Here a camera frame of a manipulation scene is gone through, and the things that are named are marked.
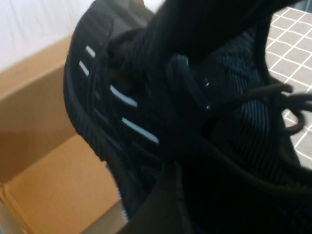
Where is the black knit sneaker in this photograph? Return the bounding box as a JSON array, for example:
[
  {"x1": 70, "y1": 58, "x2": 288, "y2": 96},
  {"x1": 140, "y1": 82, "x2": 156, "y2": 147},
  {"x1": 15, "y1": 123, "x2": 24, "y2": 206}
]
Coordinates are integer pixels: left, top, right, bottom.
[{"x1": 62, "y1": 0, "x2": 312, "y2": 234}]

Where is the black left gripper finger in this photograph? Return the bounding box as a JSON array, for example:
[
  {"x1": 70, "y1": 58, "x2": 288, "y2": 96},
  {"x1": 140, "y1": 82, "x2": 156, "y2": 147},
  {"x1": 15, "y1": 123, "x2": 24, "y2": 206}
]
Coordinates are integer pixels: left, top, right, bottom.
[{"x1": 121, "y1": 161, "x2": 247, "y2": 234}]

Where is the brown cardboard shoe box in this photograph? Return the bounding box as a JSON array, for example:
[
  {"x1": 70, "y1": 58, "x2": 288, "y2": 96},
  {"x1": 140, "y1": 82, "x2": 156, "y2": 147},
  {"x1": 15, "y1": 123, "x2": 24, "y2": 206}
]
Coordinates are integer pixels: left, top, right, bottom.
[{"x1": 0, "y1": 35, "x2": 130, "y2": 234}]

